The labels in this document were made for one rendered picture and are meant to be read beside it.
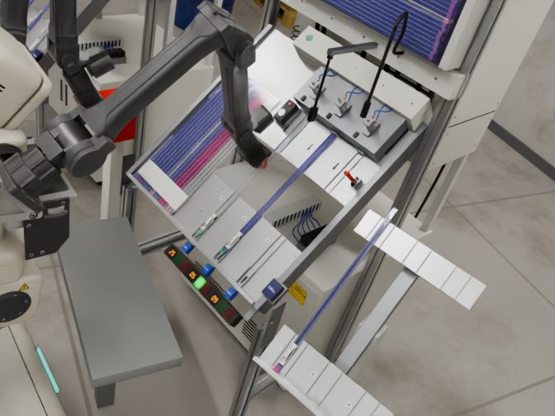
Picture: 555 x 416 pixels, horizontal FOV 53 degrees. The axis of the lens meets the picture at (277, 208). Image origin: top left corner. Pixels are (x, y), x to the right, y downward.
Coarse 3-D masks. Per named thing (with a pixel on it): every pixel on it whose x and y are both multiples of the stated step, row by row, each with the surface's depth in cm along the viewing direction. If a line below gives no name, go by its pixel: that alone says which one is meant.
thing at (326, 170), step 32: (256, 64) 190; (288, 64) 185; (288, 96) 181; (288, 128) 176; (320, 128) 172; (288, 160) 171; (320, 160) 168; (352, 160) 164; (384, 160) 161; (352, 192) 160
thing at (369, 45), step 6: (372, 42) 159; (330, 48) 148; (336, 48) 149; (342, 48) 150; (348, 48) 151; (354, 48) 153; (360, 48) 155; (366, 48) 157; (372, 48) 159; (330, 54) 148; (336, 54) 149
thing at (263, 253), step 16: (208, 192) 177; (224, 192) 175; (192, 208) 176; (208, 208) 174; (240, 208) 171; (192, 224) 174; (224, 224) 170; (240, 224) 168; (256, 224) 167; (208, 240) 170; (224, 240) 168; (240, 240) 166; (256, 240) 165; (272, 240) 163; (224, 256) 165; (240, 256) 164; (256, 256) 163; (272, 256) 161; (288, 256) 159; (240, 272) 162; (256, 272) 161; (272, 272) 159; (256, 288) 159
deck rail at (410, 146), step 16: (416, 144) 162; (400, 160) 160; (384, 176) 159; (368, 192) 159; (352, 208) 158; (336, 224) 157; (320, 240) 157; (304, 256) 156; (288, 272) 156; (288, 288) 161; (256, 304) 156
